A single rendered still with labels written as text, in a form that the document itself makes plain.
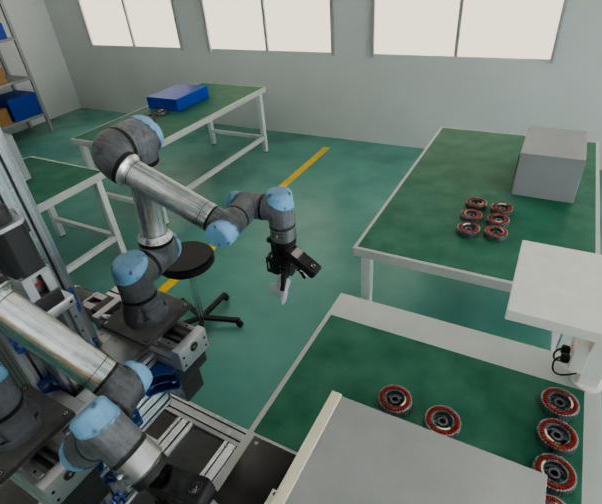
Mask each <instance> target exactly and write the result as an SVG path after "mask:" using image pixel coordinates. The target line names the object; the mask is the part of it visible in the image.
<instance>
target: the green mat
mask: <svg viewBox="0 0 602 504"><path fill-rule="evenodd" d="M387 385H394V386H395V385H397V386H398V385H400V386H402V387H404V388H405V389H407V391H409V393H410V394H411V396H412V408H411V410H410V412H409V413H408V414H407V415H406V416H404V417H400V419H403V420H405V421H408V422H410V423H413V424H416V425H418V426H421V427H423V428H425V426H424V418H425V413H426V412H427V410H428V409H429V408H430V407H433V406H436V405H443V406H447V407H450V408H451V409H452V410H454V411H455V412H456V413H457V414H458V415H459V417H460V419H461V423H462V424H461V430H460V433H459V435H458V436H457V438H455V440H457V441H460V442H463V443H465V444H468V445H471V446H473V447H476V448H478V449H481V450H484V451H486V452H489V453H491V454H494V455H497V456H499V457H502V458H505V459H507V460H510V461H512V462H515V463H518V464H521V465H523V466H526V467H529V468H531V466H532V464H533V461H534V459H535V458H536V457H537V456H538V455H540V454H544V453H549V452H548V451H549V450H548V451H546V450H545V449H543V448H542V446H540V444H539V443H538V441H537V439H536V435H535V433H536V429H537V426H538V424H539V422H540V421H541V420H543V419H546V418H548V419H549V418H551V417H549V416H550V415H549V416H548V415H547V413H546V414H545V413H544V411H543V410H542V409H541V406H540V404H539V399H540V396H541V393H542V392H543V391H544V390H545V389H546V388H549V387H550V388H551V387H556V388H557V387H558V388H559V389H560V388H562V391H563V389H564V390H565V392H566V391H568V393H569V392H570V393H571V394H573V395H574V397H576V399H577V400H578V402H579V404H580V410H579V413H578V415H577V417H576V418H575V419H574V420H571V421H568V422H566V421H565V423H567V424H568V425H570V426H571V427H572V428H573V430H575V431H576V432H575V433H577V436H578V438H579V444H578V446H577V448H576V450H575V452H574V453H573V454H572V455H570V456H569V455H568V456H565V457H561V456H560V457H561V459H562V458H564V459H565V460H566V461H568V463H570V464H571V466H572V467H573V469H574V470H575V472H576V474H577V475H576V476H577V479H578V481H577V485H576V487H575V489H574V490H573V492H572V493H571V494H570V495H567V496H564V497H561V496H560V497H558V496H555V497H556V499H557V498H559V499H560V501H561V500H562V501H563V503H566V504H582V468H583V430H584V392H585V391H582V390H579V389H576V388H572V387H569V386H566V385H562V384H559V383H556V382H552V381H549V380H546V379H542V378H539V377H536V376H533V375H529V374H526V373H523V372H519V371H516V370H513V369H509V368H506V367H503V366H499V365H496V364H493V363H490V362H486V361H483V360H480V359H476V358H473V357H470V356H466V355H463V354H460V353H456V352H453V351H450V350H447V349H443V348H440V347H437V346H433V345H430V344H427V343H423V342H420V341H417V340H413V339H410V338H407V337H404V336H400V335H397V334H394V333H390V332H387V331H384V330H380V329H377V328H374V327H370V326H367V325H364V324H361V323H357V322H354V321H351V320H347V319H344V318H341V317H337V316H334V315H331V316H330V317H329V319H328V320H327V322H326V323H325V325H324V326H323V328H322V329H321V331H320V332H319V334H318V335H317V337H316V338H315V340H314V341H313V343H312V344H311V346H310V347H309V349H308V350H307V352H306V353H305V355H304V356H303V358H302V359H301V361H300V362H299V364H298V365H297V367H296V368H295V370H294V371H293V373H292V374H291V376H290V377H289V379H288V380H287V382H286V383H285V385H284V386H283V388H282V389H281V391H280V392H279V394H278V395H277V397H276V398H275V400H274V401H273V403H272V404H271V406H270V407H269V409H268V411H267V412H266V414H265V415H264V417H263V418H262V420H261V421H260V423H259V424H258V426H257V427H256V429H255V430H254V432H255V433H257V434H259V435H261V436H263V437H266V438H268V439H270V440H272V441H274V442H277V443H279V444H281V445H283V446H285V447H287V448H290V449H292V450H294V451H296V452H298V451H299V450H300V448H301V446H302V444H303V442H304V441H305V439H306V437H307V435H308V433H309V432H310V430H311V428H312V426H313V424H314V423H315V421H316V419H317V417H318V415H319V414H320V412H321V410H322V408H323V406H324V405H325V403H326V401H327V399H328V397H329V396H330V394H331V392H332V391H335V392H337V393H340V394H342V397H345V398H348V399H351V400H353V401H356V402H358V403H361V404H364V405H366V406H369V407H371V408H374V409H376V410H379V411H381V409H380V408H379V405H378V395H379V392H380V391H381V389H382V388H383V387H385V386H387ZM447 407H446V408H447ZM450 408H449V409H450ZM552 418H553V417H552ZM552 418H551V419H552ZM565 423H564V424H565ZM565 460H564V461H565ZM560 501H559V502H560Z"/></svg>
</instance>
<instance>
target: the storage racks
mask: <svg viewBox="0 0 602 504"><path fill-rule="evenodd" d="M0 8H1V10H2V13H3V15H4V18H5V20H6V23H7V25H8V28H9V30H10V33H11V35H12V37H7V39H3V40H0V43H4V42H8V41H13V40H14V43H15V45H16V48H17V50H18V53H19V55H20V58H21V60H22V63H23V65H24V67H25V70H26V72H27V75H28V76H16V75H11V74H10V72H9V69H8V67H7V65H6V62H5V60H4V58H3V55H2V53H1V51H0V61H1V64H2V66H3V68H4V71H5V73H6V75H5V77H6V79H7V82H8V83H5V84H1V85H0V88H3V87H7V86H10V85H11V87H12V89H13V91H14V90H17V88H16V86H15V84H17V83H20V82H24V81H27V80H30V82H31V85H32V87H33V90H34V92H35V95H36V97H37V100H38V102H39V105H40V107H41V110H42V112H43V113H41V114H38V115H36V116H33V117H30V118H27V119H24V120H22V121H19V122H13V124H10V125H7V126H4V127H1V130H2V131H4V130H7V129H9V128H12V127H15V126H18V125H20V124H23V123H26V122H27V124H28V127H29V128H30V129H31V128H33V126H32V124H31V120H34V119H37V118H39V117H42V116H44V117H45V120H46V122H47V125H48V127H49V129H50V132H54V129H53V126H52V124H51V121H50V119H49V116H48V114H47V111H46V109H45V106H44V104H43V101H42V99H41V96H40V94H39V91H38V89H37V86H36V84H35V81H34V78H33V76H32V73H31V71H30V68H29V66H28V63H27V61H26V58H25V56H24V53H23V51H22V48H21V46H20V43H19V41H18V38H17V36H16V33H15V31H14V28H13V26H12V23H11V21H10V18H9V16H8V13H7V11H6V8H5V6H4V3H3V1H2V0H0Z"/></svg>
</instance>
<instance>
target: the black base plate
mask: <svg viewBox="0 0 602 504"><path fill-rule="evenodd" d="M295 457H296V455H295V454H293V453H291V452H289V451H286V450H284V449H282V448H280V447H278V446H276V445H273V444H271V443H269V442H267V441H265V440H263V439H261V438H258V437H256V436H254V437H253V439H252V440H251V442H250V443H249V445H248V446H247V448H246V449H245V451H244V452H243V454H242V455H241V457H240V458H239V460H238V462H237V463H236V465H235V466H234V468H233V469H232V471H231V472H230V474H229V475H228V477H227V478H226V480H225V481H224V483H223V484H222V486H221V487H220V489H219V490H218V492H219V494H220V495H221V497H222V499H223V501H224V503H225V504H264V503H265V501H266V500H267V498H268V496H269V494H270V493H271V491H272V489H275V490H277V489H278V487H279V486H280V484H281V482H282V480H283V478H284V477H285V475H286V473H287V471H288V469H289V468H290V466H291V464H292V462H293V460H294V459H295Z"/></svg>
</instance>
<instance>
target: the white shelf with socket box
mask: <svg viewBox="0 0 602 504"><path fill-rule="evenodd" d="M505 319H507V320H511V321H515V322H519V323H523V324H526V325H530V326H534V327H538V328H542V329H546V330H549V331H553V332H557V333H561V334H565V335H569V336H572V337H573V340H572V343H571V345H570V346H568V345H565V344H563V345H562V346H561V348H559V349H557V350H555V351H554V353H553V359H554V360H553V362H552V371H553V372H554V373H555V374H557V375H560V376H568V375H570V380H571V382H572V383H573V384H574V385H575V386H576V387H577V388H579V389H580V390H582V391H585V392H588V393H598V392H600V391H601V390H602V255H601V254H595V253H590V252H585V251H579V250H574V249H569V248H563V247H558V246H553V245H547V244H542V243H537V242H531V241H526V240H523V241H522V244H521V248H520V253H519V257H518V261H517V266H516V270H515V274H514V279H513V283H512V288H511V292H510V296H509V301H508V305H507V309H506V314H505ZM559 350H560V353H561V355H560V356H558V357H556V358H555V353H556V352H557V351H559ZM559 358H560V359H559ZM555 361H560V362H562V363H566V364H567V370H568V371H572V372H571V373H569V374H559V373H557V372H555V371H554V363H555Z"/></svg>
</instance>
